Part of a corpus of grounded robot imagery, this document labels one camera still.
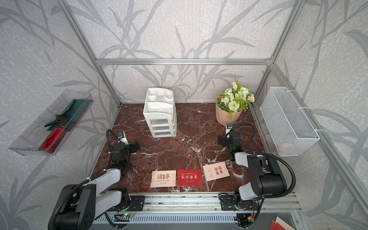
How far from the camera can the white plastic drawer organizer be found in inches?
33.7

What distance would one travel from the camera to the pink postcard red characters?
0.81 m

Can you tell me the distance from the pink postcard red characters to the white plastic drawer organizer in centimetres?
25
